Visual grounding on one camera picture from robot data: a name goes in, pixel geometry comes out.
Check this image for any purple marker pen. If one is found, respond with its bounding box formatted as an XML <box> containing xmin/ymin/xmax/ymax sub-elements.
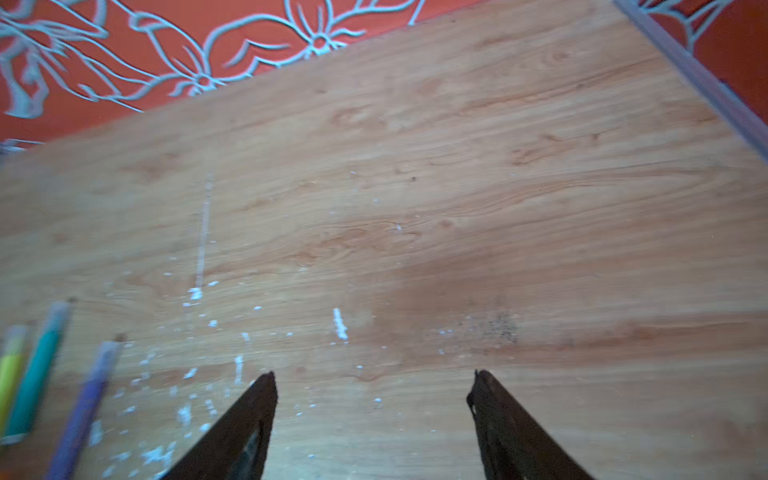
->
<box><xmin>45</xmin><ymin>335</ymin><xmax>125</xmax><ymax>480</ymax></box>

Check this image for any yellow marker pen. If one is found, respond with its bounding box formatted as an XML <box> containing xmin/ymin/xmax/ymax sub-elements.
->
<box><xmin>0</xmin><ymin>324</ymin><xmax>29</xmax><ymax>434</ymax></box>

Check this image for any green marker pen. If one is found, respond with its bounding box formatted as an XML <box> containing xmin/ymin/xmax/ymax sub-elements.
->
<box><xmin>1</xmin><ymin>301</ymin><xmax>72</xmax><ymax>446</ymax></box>

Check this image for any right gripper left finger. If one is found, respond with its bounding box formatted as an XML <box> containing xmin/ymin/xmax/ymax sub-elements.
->
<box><xmin>163</xmin><ymin>372</ymin><xmax>278</xmax><ymax>480</ymax></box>

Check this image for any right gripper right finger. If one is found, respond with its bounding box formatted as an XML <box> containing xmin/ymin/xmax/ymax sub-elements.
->
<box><xmin>466</xmin><ymin>370</ymin><xmax>591</xmax><ymax>479</ymax></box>

